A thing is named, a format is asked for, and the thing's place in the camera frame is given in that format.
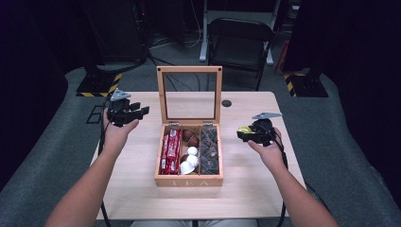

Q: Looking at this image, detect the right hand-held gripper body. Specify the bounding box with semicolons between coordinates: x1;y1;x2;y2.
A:
251;112;283;147

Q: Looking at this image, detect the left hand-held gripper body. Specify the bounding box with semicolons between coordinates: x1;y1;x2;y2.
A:
107;89;138;128

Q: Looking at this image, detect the wooden tea box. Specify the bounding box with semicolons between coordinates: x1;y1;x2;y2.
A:
153;65;225;187

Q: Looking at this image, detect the person's left hand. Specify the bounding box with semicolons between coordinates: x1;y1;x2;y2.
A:
102;108;140;150

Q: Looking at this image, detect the person's right hand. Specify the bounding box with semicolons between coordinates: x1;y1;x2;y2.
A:
248;127;288;173

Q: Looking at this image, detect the black striped stand base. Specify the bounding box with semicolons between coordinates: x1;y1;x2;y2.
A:
283;71;329;98
76;71;123;98

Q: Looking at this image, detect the dark pyramid tea bag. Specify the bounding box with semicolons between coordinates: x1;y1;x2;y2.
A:
200;137;218;151
201;148;219;161
200;159;220;176
200;127;218;140

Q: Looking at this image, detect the red snack packet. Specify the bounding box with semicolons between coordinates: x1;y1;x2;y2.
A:
166;128;183;175
160;133;170;175

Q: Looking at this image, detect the wooden table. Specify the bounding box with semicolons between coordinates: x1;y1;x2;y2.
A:
90;91;307;220

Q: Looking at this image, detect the red object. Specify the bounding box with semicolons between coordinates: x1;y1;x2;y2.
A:
274;39;290;74

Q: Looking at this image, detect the black equipment cabinet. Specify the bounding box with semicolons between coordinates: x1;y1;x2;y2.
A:
82;0;149;65

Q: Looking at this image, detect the black folding chair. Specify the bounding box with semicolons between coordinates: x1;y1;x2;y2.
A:
205;17;276;93

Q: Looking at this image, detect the dark curtain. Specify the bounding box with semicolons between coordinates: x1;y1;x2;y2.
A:
0;0;83;193
282;0;401;209

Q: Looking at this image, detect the black floor cable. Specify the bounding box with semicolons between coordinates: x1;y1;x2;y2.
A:
148;54;201;93
148;56;194;93

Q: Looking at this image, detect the white floor cable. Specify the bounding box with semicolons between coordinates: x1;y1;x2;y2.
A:
149;0;204;50

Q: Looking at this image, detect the white desk frame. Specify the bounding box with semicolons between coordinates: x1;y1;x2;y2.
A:
198;0;282;66

